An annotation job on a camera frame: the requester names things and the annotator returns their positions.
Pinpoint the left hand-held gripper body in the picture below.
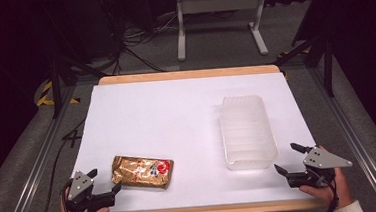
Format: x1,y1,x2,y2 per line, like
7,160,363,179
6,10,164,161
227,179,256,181
60,167,116,212

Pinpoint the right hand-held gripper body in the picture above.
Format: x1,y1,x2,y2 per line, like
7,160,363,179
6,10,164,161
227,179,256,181
285,143,355,191

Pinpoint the gold snack packet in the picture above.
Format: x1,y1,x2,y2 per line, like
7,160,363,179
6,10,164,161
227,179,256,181
108,151,177,194

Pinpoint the translucent plastic container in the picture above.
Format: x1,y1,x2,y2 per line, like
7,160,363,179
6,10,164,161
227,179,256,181
217,93,281,173

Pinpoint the person's right hand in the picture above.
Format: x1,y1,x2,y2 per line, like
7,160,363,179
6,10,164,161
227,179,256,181
295,143,353,212

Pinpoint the white sleeve cuff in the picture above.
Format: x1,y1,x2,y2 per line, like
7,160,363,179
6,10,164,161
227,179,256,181
329,199,366,212

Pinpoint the white paper sheet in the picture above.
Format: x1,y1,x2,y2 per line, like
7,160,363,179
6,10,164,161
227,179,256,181
64,69,321,212

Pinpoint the yellow black floor tape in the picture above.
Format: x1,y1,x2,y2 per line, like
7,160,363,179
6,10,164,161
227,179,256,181
33,79,82,108

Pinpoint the black tripod stand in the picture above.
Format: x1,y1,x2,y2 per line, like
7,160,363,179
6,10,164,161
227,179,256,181
268,0,339,102
39,0,110,120

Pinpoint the white metal stand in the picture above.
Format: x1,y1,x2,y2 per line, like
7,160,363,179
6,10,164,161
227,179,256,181
173,0,273,62

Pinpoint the aluminium rail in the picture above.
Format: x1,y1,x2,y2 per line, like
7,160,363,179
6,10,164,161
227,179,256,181
0,85,86,212
308,62,376,212

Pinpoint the bundle of black cables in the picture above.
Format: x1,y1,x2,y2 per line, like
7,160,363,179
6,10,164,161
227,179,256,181
99,0,187,77

